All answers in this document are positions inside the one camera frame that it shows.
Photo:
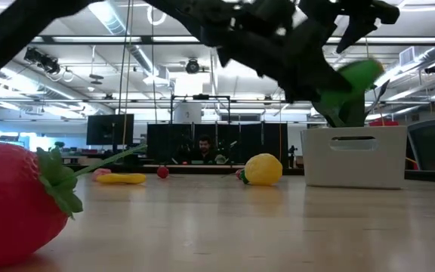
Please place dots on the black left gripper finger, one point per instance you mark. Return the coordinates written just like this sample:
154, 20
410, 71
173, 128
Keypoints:
368, 15
308, 87

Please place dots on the green toy cucumber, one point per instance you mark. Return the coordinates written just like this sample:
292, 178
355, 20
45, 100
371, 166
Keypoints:
361, 73

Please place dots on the white plastic bin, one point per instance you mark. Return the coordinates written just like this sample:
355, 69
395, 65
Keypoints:
353, 170

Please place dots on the yellow toy lemon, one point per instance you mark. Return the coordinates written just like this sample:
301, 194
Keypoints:
263, 170

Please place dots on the small red toy fruit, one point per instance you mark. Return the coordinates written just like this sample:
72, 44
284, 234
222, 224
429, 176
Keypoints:
238, 174

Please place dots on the red toy cherry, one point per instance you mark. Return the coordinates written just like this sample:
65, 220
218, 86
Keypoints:
162, 172

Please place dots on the yellow toy banana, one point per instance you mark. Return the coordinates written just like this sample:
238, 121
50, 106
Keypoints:
121, 178

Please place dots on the pink toy peach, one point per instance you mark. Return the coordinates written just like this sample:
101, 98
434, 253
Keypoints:
100, 172

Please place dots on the large red toy strawberry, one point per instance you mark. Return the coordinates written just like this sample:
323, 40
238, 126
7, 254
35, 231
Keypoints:
10, 204

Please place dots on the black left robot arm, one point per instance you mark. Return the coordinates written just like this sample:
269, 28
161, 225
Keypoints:
13, 41

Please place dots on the white air vent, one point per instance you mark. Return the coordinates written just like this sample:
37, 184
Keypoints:
407, 56

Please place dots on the small black tripod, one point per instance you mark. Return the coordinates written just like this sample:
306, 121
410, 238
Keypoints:
292, 153

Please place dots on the black partition screen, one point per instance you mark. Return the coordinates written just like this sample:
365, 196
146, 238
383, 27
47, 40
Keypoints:
247, 143

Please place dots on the red background box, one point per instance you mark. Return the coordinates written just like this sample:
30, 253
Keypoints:
383, 123

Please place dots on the black ceiling dome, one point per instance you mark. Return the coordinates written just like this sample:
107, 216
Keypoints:
433, 68

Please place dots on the person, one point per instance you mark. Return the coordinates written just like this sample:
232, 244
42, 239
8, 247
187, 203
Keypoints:
204, 145

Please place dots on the black monitor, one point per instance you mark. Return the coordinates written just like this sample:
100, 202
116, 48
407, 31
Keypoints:
110, 130

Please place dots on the black ceiling device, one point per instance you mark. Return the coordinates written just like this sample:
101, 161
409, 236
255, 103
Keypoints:
44, 60

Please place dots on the round black overhead camera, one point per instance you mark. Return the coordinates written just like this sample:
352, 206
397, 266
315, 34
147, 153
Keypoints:
193, 66

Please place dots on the black metal stand frame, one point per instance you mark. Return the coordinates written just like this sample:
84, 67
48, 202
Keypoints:
200, 97

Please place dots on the black aluminium table frame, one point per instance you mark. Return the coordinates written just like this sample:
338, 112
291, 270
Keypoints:
202, 172

